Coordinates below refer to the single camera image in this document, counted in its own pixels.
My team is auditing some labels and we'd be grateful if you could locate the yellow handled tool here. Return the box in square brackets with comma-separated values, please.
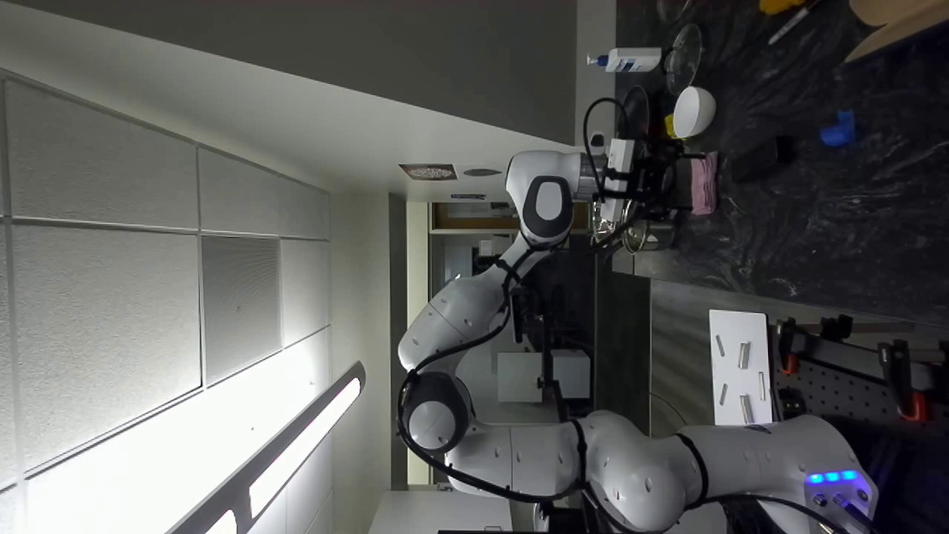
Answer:
[759, 0, 807, 15]

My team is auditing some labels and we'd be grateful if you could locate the clear plastic water bottle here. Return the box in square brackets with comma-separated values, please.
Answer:
[587, 46, 660, 74]

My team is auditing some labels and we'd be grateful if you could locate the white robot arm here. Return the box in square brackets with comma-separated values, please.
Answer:
[398, 150, 876, 534]

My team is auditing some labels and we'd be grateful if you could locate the pink cloth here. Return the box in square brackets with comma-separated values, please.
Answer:
[691, 150, 716, 215]

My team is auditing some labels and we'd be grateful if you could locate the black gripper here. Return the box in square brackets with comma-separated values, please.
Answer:
[632, 159, 675, 206]

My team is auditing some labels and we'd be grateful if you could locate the orange black clamp lower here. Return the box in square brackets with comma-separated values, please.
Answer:
[774, 315, 854, 377]

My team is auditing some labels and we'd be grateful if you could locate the white paper sheet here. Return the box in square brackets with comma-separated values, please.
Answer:
[707, 307, 774, 427]

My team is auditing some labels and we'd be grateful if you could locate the white marker pen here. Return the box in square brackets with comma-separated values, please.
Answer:
[765, 5, 810, 46]

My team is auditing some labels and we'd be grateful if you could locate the orange black clamp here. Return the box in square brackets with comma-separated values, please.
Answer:
[854, 338, 933, 424]
[774, 315, 854, 377]

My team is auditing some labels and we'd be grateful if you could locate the orange black clamp upper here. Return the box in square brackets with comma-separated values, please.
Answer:
[854, 338, 933, 424]

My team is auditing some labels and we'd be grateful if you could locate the blue small object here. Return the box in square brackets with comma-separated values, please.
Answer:
[819, 109, 857, 147]

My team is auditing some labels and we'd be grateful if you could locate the white bowl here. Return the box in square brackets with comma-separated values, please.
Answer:
[673, 85, 716, 138]

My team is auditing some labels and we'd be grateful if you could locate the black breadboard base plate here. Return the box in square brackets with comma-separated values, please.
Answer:
[777, 341, 949, 441]

